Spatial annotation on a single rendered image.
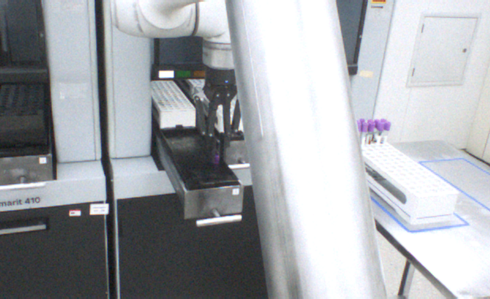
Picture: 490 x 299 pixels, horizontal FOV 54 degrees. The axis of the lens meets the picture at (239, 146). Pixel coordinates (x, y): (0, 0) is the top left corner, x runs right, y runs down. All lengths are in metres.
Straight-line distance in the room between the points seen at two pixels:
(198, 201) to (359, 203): 0.70
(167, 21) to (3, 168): 0.55
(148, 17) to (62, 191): 0.53
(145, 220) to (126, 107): 0.31
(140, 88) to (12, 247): 0.51
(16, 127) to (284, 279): 1.00
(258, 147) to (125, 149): 0.97
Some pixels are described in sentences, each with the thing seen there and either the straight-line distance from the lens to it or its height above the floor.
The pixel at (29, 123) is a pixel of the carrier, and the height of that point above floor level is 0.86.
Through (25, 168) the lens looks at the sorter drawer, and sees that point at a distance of 1.26.
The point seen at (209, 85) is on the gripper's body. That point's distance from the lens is 1.11.
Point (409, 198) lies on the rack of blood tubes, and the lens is 1.01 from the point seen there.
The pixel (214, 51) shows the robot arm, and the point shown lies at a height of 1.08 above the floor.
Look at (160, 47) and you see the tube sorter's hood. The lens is 1.27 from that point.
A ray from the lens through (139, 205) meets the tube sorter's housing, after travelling 1.33.
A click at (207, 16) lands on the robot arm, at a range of 1.03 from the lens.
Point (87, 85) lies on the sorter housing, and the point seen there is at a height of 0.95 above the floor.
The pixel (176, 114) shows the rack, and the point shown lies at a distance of 1.36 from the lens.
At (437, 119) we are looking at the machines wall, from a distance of 3.41.
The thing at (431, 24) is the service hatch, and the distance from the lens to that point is 3.14.
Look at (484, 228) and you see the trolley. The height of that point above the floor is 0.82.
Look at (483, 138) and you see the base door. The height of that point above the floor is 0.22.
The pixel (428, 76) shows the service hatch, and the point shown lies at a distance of 3.24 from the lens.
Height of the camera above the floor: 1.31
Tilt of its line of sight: 23 degrees down
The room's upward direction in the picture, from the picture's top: 4 degrees clockwise
